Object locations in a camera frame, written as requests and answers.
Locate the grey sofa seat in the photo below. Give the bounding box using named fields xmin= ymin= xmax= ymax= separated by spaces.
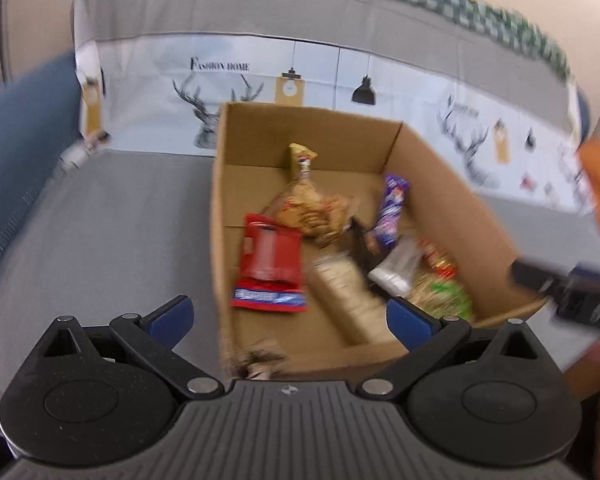
xmin=0 ymin=147 xmax=600 ymax=426

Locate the green checked blanket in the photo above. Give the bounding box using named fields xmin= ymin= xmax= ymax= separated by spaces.
xmin=80 ymin=0 xmax=571 ymax=81

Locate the small white printed packet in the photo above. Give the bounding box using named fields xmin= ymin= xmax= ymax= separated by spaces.
xmin=57 ymin=130 xmax=110 ymax=171

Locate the blue sofa cushion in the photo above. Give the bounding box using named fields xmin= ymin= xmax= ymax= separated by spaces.
xmin=0 ymin=50 xmax=81 ymax=291
xmin=575 ymin=85 xmax=592 ymax=143

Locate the dark brown cracker packet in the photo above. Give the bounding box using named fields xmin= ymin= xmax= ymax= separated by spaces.
xmin=350 ymin=216 xmax=386 ymax=291

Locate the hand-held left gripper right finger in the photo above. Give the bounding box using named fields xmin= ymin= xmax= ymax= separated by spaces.
xmin=355 ymin=297 xmax=538 ymax=402

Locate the deer print bed sheet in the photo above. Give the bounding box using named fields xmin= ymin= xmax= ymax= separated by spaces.
xmin=72 ymin=0 xmax=596 ymax=216

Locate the round puffed grain cake packet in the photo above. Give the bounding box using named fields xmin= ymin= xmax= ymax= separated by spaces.
xmin=407 ymin=275 xmax=473 ymax=323

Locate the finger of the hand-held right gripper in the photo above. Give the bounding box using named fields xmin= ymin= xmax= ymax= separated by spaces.
xmin=510 ymin=257 xmax=571 ymax=296

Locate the purple candy packet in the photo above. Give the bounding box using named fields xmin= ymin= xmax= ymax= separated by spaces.
xmin=372 ymin=175 xmax=412 ymax=250

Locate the small red yellow snack packet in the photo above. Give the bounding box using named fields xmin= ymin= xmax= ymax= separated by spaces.
xmin=417 ymin=240 xmax=458 ymax=281

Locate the silver stick packet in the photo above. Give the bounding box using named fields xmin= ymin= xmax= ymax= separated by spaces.
xmin=367 ymin=237 xmax=423 ymax=297

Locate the clear biscuit bag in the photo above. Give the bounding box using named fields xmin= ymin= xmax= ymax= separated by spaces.
xmin=265 ymin=177 xmax=353 ymax=241

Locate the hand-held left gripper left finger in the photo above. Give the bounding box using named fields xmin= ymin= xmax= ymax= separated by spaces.
xmin=37 ymin=296 xmax=226 ymax=403

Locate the cardboard box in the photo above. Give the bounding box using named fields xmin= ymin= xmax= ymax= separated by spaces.
xmin=209 ymin=101 xmax=546 ymax=378

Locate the puffed rice bar clear wrapper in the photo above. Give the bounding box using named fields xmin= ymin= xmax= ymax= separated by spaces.
xmin=312 ymin=255 xmax=406 ymax=346

